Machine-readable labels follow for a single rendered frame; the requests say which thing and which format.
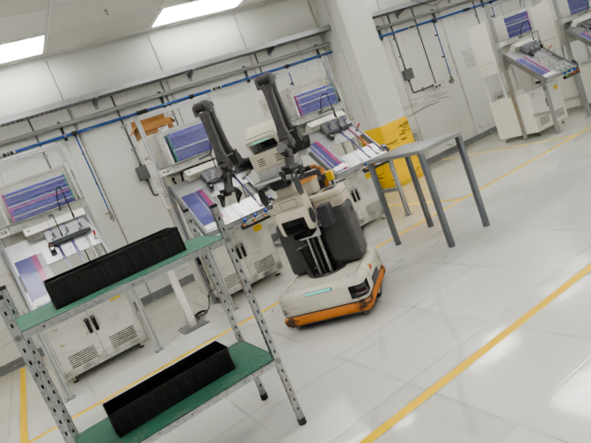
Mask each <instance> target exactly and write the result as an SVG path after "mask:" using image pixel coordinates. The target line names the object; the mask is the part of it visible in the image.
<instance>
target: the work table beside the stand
mask: <svg viewBox="0 0 591 443"><path fill-rule="evenodd" d="M454 138H455V140H456V145H457V147H458V150H459V153H460V156H461V158H462V161H463V167H464V169H465V172H466V175H467V178H468V180H469V183H470V186H471V190H472V193H473V196H474V200H475V202H476V205H477V208H478V212H479V215H480V218H481V221H482V223H483V226H484V227H488V226H489V225H490V222H489V219H488V216H487V213H486V211H485V206H484V203H483V201H482V198H481V194H480V191H479V189H478V184H477V181H476V179H475V176H474V173H473V169H472V167H471V162H470V159H469V157H468V154H467V151H466V148H465V145H464V142H463V137H462V136H461V132H456V133H452V134H445V135H442V136H438V137H434V138H430V139H426V140H423V141H418V142H412V143H408V144H404V145H402V146H400V147H398V148H395V149H393V150H391V151H388V152H386V153H384V154H382V155H380V156H377V157H375V158H373V159H370V160H368V161H367V162H366V164H367V166H368V170H369V173H370V176H371V177H372V180H373V183H374V186H375V189H376V192H377V195H378V198H379V200H380V202H381V205H382V208H383V212H384V214H385V217H386V220H387V222H388V225H389V227H390V232H391V234H392V237H393V239H394V242H395V245H400V244H401V241H400V238H399V235H398V232H397V229H396V226H395V223H394V221H393V219H392V216H391V213H390V209H389V207H388V204H387V201H386V199H385V196H384V193H383V189H382V187H381V184H380V181H379V178H378V176H377V174H376V169H375V166H374V165H373V163H380V162H384V161H389V160H393V159H398V158H402V157H404V158H405V161H406V164H407V167H408V170H409V172H410V175H411V178H412V182H413V185H414V188H415V191H416V193H417V195H418V198H419V201H420V205H421V208H422V211H423V214H424V216H425V219H426V221H427V226H428V227H429V228H431V227H433V226H434V223H433V221H432V218H431V215H430V213H429V210H428V207H427V203H426V200H425V197H424V194H423V192H422V189H421V186H420V182H419V180H418V177H417V174H416V171H415V169H414V166H413V163H412V159H411V156H415V155H417V156H418V159H419V161H420V166H421V169H422V171H423V174H424V177H425V180H426V182H427V186H428V189H429V192H430V194H431V197H432V200H433V203H434V207H435V210H436V213H437V215H438V218H439V221H440V224H441V228H442V231H443V234H444V236H445V239H446V241H447V244H448V247H449V248H453V247H454V246H456V245H455V242H454V239H453V236H452V234H451V231H450V228H449V224H448V221H447V218H446V215H445V213H444V210H443V208H442V205H441V201H440V198H439V195H438V192H437V190H436V187H435V184H434V180H433V177H432V174H431V171H430V169H429V166H428V163H427V159H426V156H425V153H424V152H426V151H428V150H430V149H433V148H435V147H437V146H439V145H441V144H443V143H444V142H448V141H450V140H452V139H454Z"/></svg>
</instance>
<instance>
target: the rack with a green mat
mask: <svg viewBox="0 0 591 443"><path fill-rule="evenodd" d="M208 207H209V209H210V211H211V214H212V215H213V218H214V220H215V224H216V226H217V228H218V230H219V233H220V236H200V234H199V232H198V229H197V228H196V226H195V223H194V221H193V217H192V216H191V214H190V211H189V209H188V208H186V209H184V210H182V213H183V215H184V217H185V219H186V223H187V225H188V228H189V229H190V231H191V234H192V236H193V238H191V239H189V240H187V241H185V242H184V244H185V246H186V251H182V252H180V253H179V254H177V255H175V256H173V257H170V258H167V259H166V260H164V261H162V262H159V263H157V264H155V265H153V266H151V267H149V268H146V269H144V270H142V271H140V272H138V273H135V274H133V275H131V276H129V277H127V278H125V279H124V280H120V281H118V282H116V283H114V284H112V285H110V286H108V287H105V288H103V289H101V290H99V291H97V292H95V293H93V294H90V295H88V296H85V297H84V298H82V299H80V300H78V301H75V302H72V303H71V304H69V305H67V306H65V307H63V308H60V309H56V308H55V306H54V305H53V303H52V302H50V303H48V304H46V305H43V306H41V307H39V308H37V309H34V310H32V311H30V312H28V313H26V314H23V315H22V316H21V315H20V314H19V312H18V309H17V307H16V305H15V303H14V301H13V300H12V298H11V295H10V293H9V291H8V289H7V287H6V285H4V286H1V287H0V314H1V316H2V318H3V320H4V322H5V324H6V326H7V328H8V330H9V332H10V334H11V336H12V338H13V340H14V342H15V344H16V346H17V348H18V350H19V352H20V354H21V356H22V358H23V359H24V361H25V363H26V365H27V367H28V369H29V371H30V373H31V375H32V377H33V379H34V381H35V383H36V385H37V387H38V389H39V391H40V393H41V395H42V397H43V399H44V401H45V403H46V405H47V407H48V409H49V411H50V413H51V415H52V417H53V419H54V421H55V423H56V425H57V427H58V429H59V431H60V433H61V435H62V437H63V439H64V441H65V443H153V442H155V441H156V440H158V439H160V438H162V437H163V436H164V435H165V434H167V433H169V432H171V431H172V430H174V429H176V428H177V427H179V426H180V425H183V424H184V423H185V422H186V421H188V420H189V419H191V418H193V417H195V416H196V415H198V414H200V413H201V412H203V411H204V410H206V409H207V408H209V407H210V406H212V405H214V404H215V403H217V402H219V401H221V400H222V399H223V398H224V397H226V396H228V395H230V394H231V393H233V392H235V391H236V390H238V389H240V388H242V387H243V386H244V385H245V384H247V383H249V382H250V381H252V380H254V382H255V384H256V387H257V389H258V391H259V395H260V398H261V400H262V401H264V400H266V399H267V398H268V395H267V392H266V391H265V388H264V386H263V384H262V381H261V379H260V377H259V376H260V375H262V374H263V373H265V372H266V371H268V370H270V369H271V368H273V367H275V368H276V370H277V372H278V375H279V376H280V379H281V382H282V385H283V387H284V389H285V391H286V393H287V396H288V399H289V401H290V403H291V406H292V408H293V411H294V413H295V416H296V419H297V422H298V424H299V425H305V424H306V423H307V420H306V418H305V416H304V415H303V411H302V409H301V407H300V404H299V402H298V400H297V398H296V394H295V392H294V390H293V388H292V385H291V383H290V380H289V378H288V375H287V373H286V370H285V368H284V366H283V364H282V362H281V358H280V355H279V353H278V351H277V349H276V347H275V344H274V341H273V339H272V337H271V334H270V332H269V329H268V328H267V325H266V322H265V319H264V317H263V315H262V313H261V310H260V308H259V305H258V303H257V300H256V298H255V295H254V293H253V291H252V288H251V285H250V283H249V280H248V279H247V277H246V274H245V272H244V268H243V267H242V264H241V262H240V259H239V257H238V254H237V252H236V249H235V247H234V244H233V242H232V240H231V238H230V234H229V232H228V230H227V228H226V225H225V223H224V221H223V218H222V215H221V213H220V210H219V208H218V206H217V204H216V203H215V204H212V205H210V206H208ZM223 245H225V247H226V250H227V252H228V254H229V256H230V260H231V262H232V264H233V266H234V268H235V271H236V273H237V276H238V278H239V281H240V283H241V286H242V288H243V289H244V293H245V296H246V298H247V301H248V302H249V304H250V307H251V309H252V313H253V314H254V317H255V319H256V322H257V324H258V326H259V329H260V332H261V334H262V336H263V338H264V340H265V343H266V346H267V349H268V351H269V352H268V351H266V350H264V349H262V348H259V347H257V346H256V345H253V344H250V343H248V342H246V341H244V338H243V336H242V334H241V331H240V329H239V328H238V325H237V322H236V319H235V317H234V315H233V313H232V311H231V308H230V305H229V303H228V301H227V299H226V296H225V294H224V292H223V289H222V286H221V284H220V282H219V279H218V278H217V276H216V273H215V269H214V267H213V266H212V263H211V261H210V259H209V256H208V252H211V251H213V250H215V249H217V248H219V247H221V246H223ZM198 257H201V258H202V260H203V263H204V265H205V266H206V269H207V271H208V275H209V277H210V279H211V281H212V283H213V285H214V288H215V291H216V293H217V295H218V298H219V300H220V302H221V304H222V306H223V310H224V312H225V314H226V316H227V318H228V320H229V323H230V326H231V329H232V330H233V333H234V335H235V337H236V340H237V342H236V343H235V344H234V345H231V346H229V347H228V348H229V352H230V356H231V358H232V360H233V363H234V365H235V369H234V370H232V371H230V372H229V373H227V374H226V375H224V376H222V377H221V378H219V379H218V380H216V381H214V382H212V383H210V384H209V385H207V386H206V387H205V388H203V389H201V390H199V391H197V392H196V393H194V394H192V395H191V396H189V397H188V398H186V399H184V400H183V401H181V402H179V403H177V404H175V405H174V406H172V407H171V408H170V409H168V410H166V411H164V412H163V413H161V414H159V415H158V416H156V417H154V418H152V419H151V420H150V421H148V422H146V423H145V424H143V425H141V426H139V427H137V428H136V429H134V430H133V431H132V432H129V433H128V434H126V435H124V436H123V437H121V438H119V436H118V434H116V432H115V430H114V429H113V426H112V424H111V422H110V420H109V418H108V417H107V418H105V419H103V420H101V421H99V422H98V423H96V424H95V425H93V426H91V427H89V428H88V429H86V430H84V431H82V432H80V433H79V432H78V430H77V428H76V426H75V424H74V422H73V420H72V418H71V416H70V414H69V412H68V410H67V408H66V406H65V404H64V402H63V400H62V398H61V396H60V394H59V392H58V390H57V388H56V386H55V384H54V382H53V380H52V378H51V376H50V374H49V372H48V370H47V368H46V366H45V364H44V362H43V360H42V358H41V356H40V354H39V352H38V350H37V348H36V346H35V344H34V342H33V340H32V338H31V336H33V335H35V334H37V333H39V332H42V331H44V330H46V329H48V328H50V327H52V326H54V325H56V324H58V323H61V322H63V321H65V320H67V319H69V318H71V317H72V316H76V315H78V314H80V313H82V312H84V311H85V310H87V309H91V308H93V307H95V306H97V305H99V304H100V303H102V302H104V301H108V300H110V299H112V298H113V297H115V296H117V295H119V294H122V293H124V292H127V291H128V290H130V289H132V288H134V287H137V286H139V285H141V284H143V283H145V282H147V281H149V280H152V279H154V278H156V277H157V276H160V275H162V274H164V273H166V272H169V271H170V270H172V269H174V268H177V267H179V266H181V265H183V264H185V263H187V262H189V261H191V260H194V259H196V258H198Z"/></svg>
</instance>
